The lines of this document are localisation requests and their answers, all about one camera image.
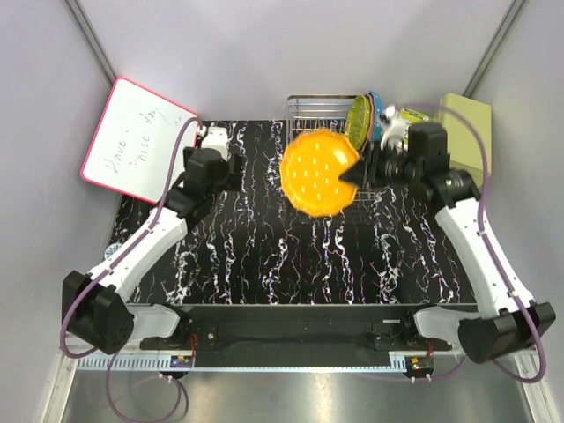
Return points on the metal wire dish rack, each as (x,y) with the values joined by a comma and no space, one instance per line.
(306,113)

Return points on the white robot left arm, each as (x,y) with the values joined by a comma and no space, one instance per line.
(95,305)

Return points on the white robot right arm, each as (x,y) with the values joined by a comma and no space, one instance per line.
(508,318)

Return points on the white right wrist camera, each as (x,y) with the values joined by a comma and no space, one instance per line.
(395,124)

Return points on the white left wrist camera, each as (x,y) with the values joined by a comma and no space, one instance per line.
(216,138)

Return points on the blue polka dot plate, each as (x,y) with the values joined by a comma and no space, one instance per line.
(377,111)

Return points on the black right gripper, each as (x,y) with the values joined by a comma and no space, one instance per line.
(366,170)

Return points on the pink polka dot plate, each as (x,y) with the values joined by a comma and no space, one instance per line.
(371,126)

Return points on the pink framed whiteboard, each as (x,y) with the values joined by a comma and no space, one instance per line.
(132,146)

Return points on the green polka dot plate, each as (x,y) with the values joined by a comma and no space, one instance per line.
(357,121)

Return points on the orange polka dot plate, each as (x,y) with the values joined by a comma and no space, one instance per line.
(310,173)

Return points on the pale green bin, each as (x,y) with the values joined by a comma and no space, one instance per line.
(462,146)

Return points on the green printed cardboard box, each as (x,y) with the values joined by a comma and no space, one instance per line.
(409,116)

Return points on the blue white round container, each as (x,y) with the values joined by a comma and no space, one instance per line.
(111,249)

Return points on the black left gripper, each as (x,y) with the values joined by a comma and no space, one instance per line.
(235,165)

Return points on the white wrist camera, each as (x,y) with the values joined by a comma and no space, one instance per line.
(395,124)
(216,138)

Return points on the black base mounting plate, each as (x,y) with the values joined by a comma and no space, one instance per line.
(296,337)

